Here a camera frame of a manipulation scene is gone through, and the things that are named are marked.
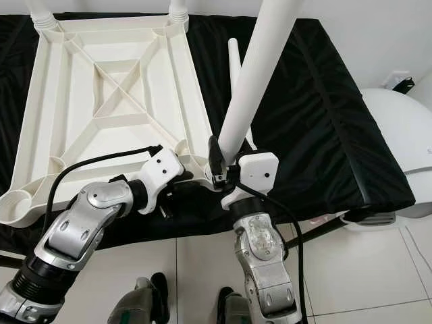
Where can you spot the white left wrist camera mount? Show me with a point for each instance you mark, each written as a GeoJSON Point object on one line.
{"type": "Point", "coordinates": [165, 169]}

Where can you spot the wall socket with black plug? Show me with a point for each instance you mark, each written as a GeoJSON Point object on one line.
{"type": "Point", "coordinates": [403, 84]}

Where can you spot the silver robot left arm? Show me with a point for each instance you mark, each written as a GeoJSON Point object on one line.
{"type": "Point", "coordinates": [88, 216]}

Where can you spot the grey robot foot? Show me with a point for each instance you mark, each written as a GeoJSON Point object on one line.
{"type": "Point", "coordinates": [143, 300]}
{"type": "Point", "coordinates": [238, 307]}

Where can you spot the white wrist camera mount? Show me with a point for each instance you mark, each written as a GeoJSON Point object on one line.
{"type": "Point", "coordinates": [260, 169]}
{"type": "Point", "coordinates": [165, 169]}

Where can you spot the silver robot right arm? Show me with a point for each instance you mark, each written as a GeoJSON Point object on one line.
{"type": "Point", "coordinates": [263, 250]}

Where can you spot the black cloth table cover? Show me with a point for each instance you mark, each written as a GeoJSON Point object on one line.
{"type": "Point", "coordinates": [337, 121]}

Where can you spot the grey robot right foot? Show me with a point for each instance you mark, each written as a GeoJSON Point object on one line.
{"type": "Point", "coordinates": [238, 307]}

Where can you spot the pink plastic item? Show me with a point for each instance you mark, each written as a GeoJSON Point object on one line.
{"type": "Point", "coordinates": [327, 217]}

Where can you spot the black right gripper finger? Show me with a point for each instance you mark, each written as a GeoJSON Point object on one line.
{"type": "Point", "coordinates": [214, 156]}

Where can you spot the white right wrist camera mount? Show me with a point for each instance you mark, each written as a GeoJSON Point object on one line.
{"type": "Point", "coordinates": [260, 169]}

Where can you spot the white dome appliance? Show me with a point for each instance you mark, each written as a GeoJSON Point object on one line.
{"type": "Point", "coordinates": [398, 121]}

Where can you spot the white plastic children table top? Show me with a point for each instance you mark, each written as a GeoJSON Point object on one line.
{"type": "Point", "coordinates": [54, 135]}

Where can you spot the grey robot left foot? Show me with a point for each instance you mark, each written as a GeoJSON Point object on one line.
{"type": "Point", "coordinates": [143, 300]}

